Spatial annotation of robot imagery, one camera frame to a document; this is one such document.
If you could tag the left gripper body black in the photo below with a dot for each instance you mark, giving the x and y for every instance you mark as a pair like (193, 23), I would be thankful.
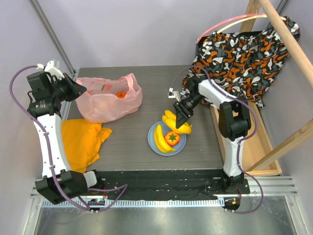
(60, 89)

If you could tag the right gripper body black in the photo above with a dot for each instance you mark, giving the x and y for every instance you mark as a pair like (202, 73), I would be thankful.
(184, 108)

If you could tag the yellow banana bunch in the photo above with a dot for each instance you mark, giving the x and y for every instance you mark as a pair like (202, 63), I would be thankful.
(169, 119)

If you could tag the red orange persimmon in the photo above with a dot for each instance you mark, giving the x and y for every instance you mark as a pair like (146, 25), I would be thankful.
(172, 138)

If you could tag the pink plastic bag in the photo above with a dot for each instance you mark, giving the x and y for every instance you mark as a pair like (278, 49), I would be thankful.
(99, 102)

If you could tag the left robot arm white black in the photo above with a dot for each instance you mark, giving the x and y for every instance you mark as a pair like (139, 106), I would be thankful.
(59, 183)

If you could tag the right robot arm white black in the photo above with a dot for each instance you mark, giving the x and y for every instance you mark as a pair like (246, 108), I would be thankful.
(233, 123)

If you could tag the blue plate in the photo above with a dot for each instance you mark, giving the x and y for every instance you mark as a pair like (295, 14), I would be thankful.
(165, 129)

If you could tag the orange tangerine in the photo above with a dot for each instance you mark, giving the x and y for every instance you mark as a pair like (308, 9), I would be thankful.
(121, 94)

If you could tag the orange cloth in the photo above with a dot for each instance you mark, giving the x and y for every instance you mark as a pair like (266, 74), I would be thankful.
(82, 142)

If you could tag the patterned camouflage cloth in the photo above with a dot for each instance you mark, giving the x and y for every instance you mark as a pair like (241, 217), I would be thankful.
(243, 64)

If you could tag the pink white hoop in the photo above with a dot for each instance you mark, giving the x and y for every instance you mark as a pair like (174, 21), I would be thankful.
(231, 22)

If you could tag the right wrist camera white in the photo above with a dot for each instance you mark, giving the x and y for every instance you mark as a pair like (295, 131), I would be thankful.
(174, 94)

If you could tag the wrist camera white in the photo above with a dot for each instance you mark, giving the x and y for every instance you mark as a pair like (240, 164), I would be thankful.
(52, 67)
(174, 94)

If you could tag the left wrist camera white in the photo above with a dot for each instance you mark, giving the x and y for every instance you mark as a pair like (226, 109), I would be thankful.
(52, 67)

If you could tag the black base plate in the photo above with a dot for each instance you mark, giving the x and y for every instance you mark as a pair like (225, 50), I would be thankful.
(165, 185)

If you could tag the wooden rack frame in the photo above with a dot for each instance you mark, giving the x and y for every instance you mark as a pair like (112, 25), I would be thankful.
(276, 77)

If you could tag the aluminium rail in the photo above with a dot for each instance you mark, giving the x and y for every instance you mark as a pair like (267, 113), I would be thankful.
(173, 203)

